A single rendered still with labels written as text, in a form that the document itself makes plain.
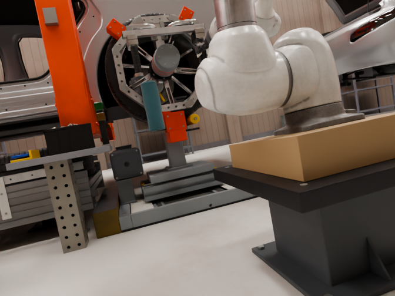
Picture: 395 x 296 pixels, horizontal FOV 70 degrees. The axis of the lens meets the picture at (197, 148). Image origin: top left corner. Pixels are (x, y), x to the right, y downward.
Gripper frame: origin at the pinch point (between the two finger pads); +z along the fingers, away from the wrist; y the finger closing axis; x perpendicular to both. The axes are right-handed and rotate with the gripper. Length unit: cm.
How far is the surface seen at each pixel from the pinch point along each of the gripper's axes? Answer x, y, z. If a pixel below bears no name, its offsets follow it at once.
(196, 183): -70, -11, 23
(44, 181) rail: -51, -92, 25
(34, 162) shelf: -39, -86, -5
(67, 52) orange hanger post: 13, -66, 17
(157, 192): -70, -34, 23
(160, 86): -1, -13, 75
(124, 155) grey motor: -46, -49, 32
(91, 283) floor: -83, -67, -40
